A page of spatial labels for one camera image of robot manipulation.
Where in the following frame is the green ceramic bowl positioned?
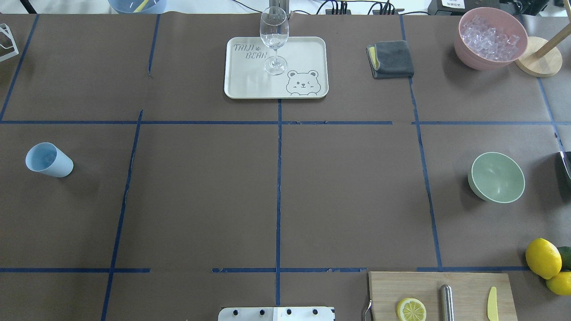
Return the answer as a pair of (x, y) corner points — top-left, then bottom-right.
(467, 152), (526, 204)

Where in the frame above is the cream bear serving tray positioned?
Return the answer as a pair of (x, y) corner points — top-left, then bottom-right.
(224, 37), (330, 99)

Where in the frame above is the clear wine glass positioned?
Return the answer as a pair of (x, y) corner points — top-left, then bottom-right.
(259, 6), (290, 75)

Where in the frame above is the white wire cup rack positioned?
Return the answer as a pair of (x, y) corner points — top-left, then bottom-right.
(0, 24), (20, 62)

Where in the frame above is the blue bowl with fork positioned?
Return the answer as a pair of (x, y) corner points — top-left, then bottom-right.
(108, 0), (168, 14)

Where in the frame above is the light blue plastic cup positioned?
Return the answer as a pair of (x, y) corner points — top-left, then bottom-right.
(25, 142), (74, 177)

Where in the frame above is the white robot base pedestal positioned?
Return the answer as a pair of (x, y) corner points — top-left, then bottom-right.
(218, 306), (336, 321)

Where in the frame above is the wooden cutting board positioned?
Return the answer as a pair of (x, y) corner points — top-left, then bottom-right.
(368, 272), (518, 321)

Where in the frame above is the pink bowl with ice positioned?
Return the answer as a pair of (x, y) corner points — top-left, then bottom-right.
(454, 7), (528, 70)

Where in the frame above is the green lime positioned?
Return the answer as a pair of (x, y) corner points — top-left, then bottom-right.
(557, 246), (571, 272)

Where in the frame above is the metal ice scoop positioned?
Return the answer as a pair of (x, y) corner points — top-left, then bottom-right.
(559, 151), (571, 185)

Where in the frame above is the whole yellow lemon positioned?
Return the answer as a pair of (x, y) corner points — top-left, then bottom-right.
(525, 238), (562, 280)

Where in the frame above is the lemon half slice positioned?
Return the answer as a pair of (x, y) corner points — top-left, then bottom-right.
(396, 297), (427, 321)

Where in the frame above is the grey folded cloth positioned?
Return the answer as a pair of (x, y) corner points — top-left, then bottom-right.
(366, 40), (415, 79)

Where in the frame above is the yellow plastic knife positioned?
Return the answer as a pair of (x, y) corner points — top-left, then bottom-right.
(487, 286), (498, 321)

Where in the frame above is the wooden cup stand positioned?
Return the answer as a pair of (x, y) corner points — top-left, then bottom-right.
(515, 24), (571, 78)

